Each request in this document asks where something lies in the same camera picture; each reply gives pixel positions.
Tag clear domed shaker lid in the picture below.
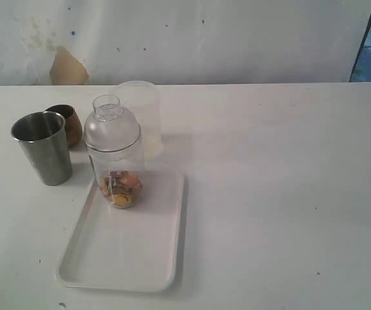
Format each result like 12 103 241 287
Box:
83 94 141 152

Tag white rectangular plastic tray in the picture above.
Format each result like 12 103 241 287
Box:
55 170 185 293

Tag clear plastic shaker cup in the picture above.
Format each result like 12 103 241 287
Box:
87 144 145 193

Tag stainless steel cup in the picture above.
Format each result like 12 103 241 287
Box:
11 111 72 186

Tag translucent frosted plastic cup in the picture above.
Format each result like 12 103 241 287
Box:
111 81 164 160

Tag black metal window post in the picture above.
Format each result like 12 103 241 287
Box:
349 12 371 82

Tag pile of brown cubes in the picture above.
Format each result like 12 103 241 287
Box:
99 170 143 209

